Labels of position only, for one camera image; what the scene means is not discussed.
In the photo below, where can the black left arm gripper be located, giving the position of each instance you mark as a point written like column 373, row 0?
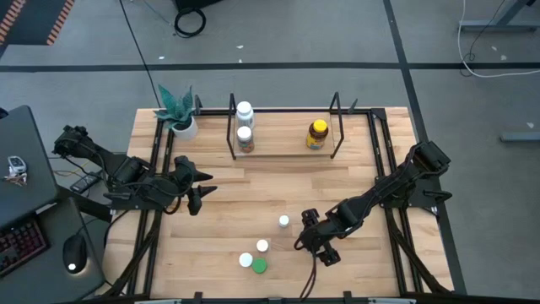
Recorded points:
column 185, row 173

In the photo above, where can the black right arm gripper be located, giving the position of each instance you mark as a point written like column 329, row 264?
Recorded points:
column 320, row 238

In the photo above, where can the small white bottle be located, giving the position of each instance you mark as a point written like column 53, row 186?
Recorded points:
column 284, row 220

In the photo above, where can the pink bottle white cap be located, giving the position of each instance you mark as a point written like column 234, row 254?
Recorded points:
column 262, row 245

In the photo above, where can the clear gummy bottle white cap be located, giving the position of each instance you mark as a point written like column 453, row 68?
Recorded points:
column 245, row 137

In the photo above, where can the green bottle green cap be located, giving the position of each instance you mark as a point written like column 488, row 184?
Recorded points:
column 259, row 266

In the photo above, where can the tall white medicine bottle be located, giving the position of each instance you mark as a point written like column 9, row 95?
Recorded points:
column 244, row 110

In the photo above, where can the amber bottle yellow cap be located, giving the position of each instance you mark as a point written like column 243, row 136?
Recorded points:
column 318, row 126

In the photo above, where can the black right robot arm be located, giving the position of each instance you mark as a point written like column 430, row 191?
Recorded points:
column 379, row 190

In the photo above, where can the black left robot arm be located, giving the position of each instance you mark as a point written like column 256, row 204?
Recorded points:
column 126, row 169

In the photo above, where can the potted plant white pot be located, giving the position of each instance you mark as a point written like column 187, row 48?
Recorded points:
column 185, row 128

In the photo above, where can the black table clamp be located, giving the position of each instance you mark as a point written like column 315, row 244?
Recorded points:
column 198, row 297
column 348, row 297

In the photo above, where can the black power adapter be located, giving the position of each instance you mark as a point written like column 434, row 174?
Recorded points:
column 85, row 181

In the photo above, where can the black desk crossbar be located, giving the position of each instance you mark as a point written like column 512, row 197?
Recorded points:
column 84, row 204

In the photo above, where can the black computer mouse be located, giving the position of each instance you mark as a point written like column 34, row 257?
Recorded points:
column 75, row 253

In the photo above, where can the black equipment box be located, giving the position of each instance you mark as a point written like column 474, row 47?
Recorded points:
column 198, row 3

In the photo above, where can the key fob with keys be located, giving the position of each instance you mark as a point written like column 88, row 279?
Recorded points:
column 16, row 166

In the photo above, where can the gray lower desk panel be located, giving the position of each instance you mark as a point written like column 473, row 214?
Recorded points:
column 46, row 287

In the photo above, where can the black backlit keyboard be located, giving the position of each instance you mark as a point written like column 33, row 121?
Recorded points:
column 21, row 247

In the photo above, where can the gray metal desk foot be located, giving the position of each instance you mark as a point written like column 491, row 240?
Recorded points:
column 498, row 26
column 521, row 137

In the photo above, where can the black mat orange stripes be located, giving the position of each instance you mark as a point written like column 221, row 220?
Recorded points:
column 38, row 21

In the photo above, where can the black aluminium table frame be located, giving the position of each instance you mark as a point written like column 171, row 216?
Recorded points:
column 213, row 112

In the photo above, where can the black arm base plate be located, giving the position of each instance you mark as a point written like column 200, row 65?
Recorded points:
column 126, row 203
column 415, row 203

